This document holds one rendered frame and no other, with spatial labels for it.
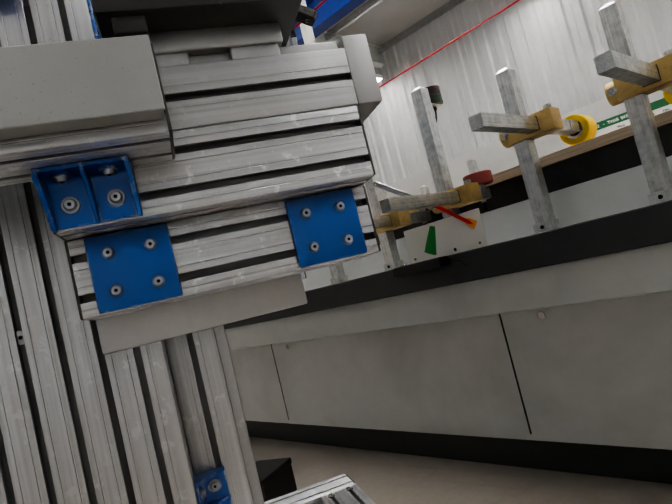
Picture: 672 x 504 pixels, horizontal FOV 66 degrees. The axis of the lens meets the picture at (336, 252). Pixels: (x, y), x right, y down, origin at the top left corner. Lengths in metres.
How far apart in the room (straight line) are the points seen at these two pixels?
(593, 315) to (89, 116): 1.32
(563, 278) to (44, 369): 1.07
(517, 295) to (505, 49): 8.27
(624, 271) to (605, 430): 0.53
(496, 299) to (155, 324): 0.95
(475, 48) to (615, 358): 8.51
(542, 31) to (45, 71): 8.95
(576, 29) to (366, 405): 7.71
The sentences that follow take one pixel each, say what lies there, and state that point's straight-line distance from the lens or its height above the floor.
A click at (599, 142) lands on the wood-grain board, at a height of 0.88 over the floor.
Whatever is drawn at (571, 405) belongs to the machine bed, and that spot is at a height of 0.21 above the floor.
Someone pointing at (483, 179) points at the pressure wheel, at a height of 0.88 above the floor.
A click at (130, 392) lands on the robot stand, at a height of 0.62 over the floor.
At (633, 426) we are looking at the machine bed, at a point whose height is 0.16.
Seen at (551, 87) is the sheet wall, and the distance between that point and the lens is 9.09.
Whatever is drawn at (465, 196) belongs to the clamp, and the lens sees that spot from 1.39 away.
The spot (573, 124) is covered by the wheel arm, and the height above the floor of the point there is 0.95.
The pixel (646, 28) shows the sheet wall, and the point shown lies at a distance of 8.82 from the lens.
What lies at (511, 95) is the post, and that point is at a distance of 1.35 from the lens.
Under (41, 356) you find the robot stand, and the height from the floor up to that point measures 0.70.
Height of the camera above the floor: 0.70
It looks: 4 degrees up
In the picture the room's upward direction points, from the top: 14 degrees counter-clockwise
